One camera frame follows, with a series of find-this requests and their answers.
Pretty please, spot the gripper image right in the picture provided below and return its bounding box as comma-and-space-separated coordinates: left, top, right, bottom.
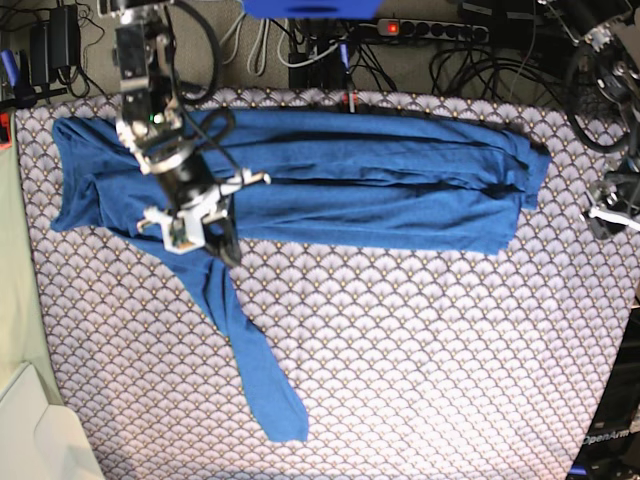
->
589, 171, 639, 219

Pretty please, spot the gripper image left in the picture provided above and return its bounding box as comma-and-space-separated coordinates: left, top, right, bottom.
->
154, 154, 242, 266

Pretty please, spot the blue T-shirt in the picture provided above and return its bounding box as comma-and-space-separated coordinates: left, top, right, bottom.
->
51, 109, 551, 442

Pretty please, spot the red and grey clamp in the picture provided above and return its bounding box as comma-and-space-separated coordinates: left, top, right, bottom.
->
341, 90, 359, 114

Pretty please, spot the patterned fan-print tablecloth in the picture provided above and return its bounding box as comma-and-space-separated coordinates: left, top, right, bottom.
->
15, 92, 639, 479

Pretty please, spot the blue box overhead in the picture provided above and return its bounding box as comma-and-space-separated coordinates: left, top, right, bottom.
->
243, 0, 382, 19

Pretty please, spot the black OpenArm base box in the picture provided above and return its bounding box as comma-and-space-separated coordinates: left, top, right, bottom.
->
567, 305, 639, 479

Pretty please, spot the white plastic bin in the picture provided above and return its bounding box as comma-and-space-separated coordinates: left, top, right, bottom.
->
1, 362, 104, 479

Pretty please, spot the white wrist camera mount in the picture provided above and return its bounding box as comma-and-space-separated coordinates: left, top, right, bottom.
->
136, 168, 271, 266
586, 206, 640, 232

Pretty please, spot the grey looped cable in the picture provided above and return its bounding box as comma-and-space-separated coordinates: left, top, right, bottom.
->
216, 14, 271, 77

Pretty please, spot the blue-handled clamp left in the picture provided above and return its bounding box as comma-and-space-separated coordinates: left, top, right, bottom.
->
1, 49, 37, 110

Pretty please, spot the black power strip red switch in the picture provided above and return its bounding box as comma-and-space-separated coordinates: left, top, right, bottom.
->
375, 18, 490, 44

